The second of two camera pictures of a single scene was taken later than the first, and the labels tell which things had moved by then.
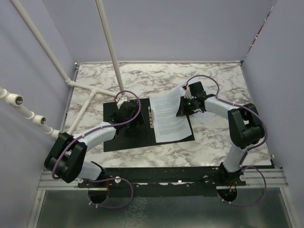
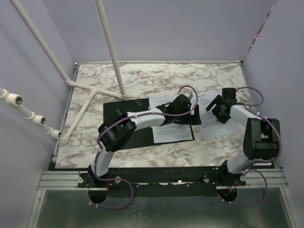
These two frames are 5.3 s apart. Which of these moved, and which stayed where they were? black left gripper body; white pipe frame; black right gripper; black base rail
Moved: black right gripper; black left gripper body
Stayed: black base rail; white pipe frame
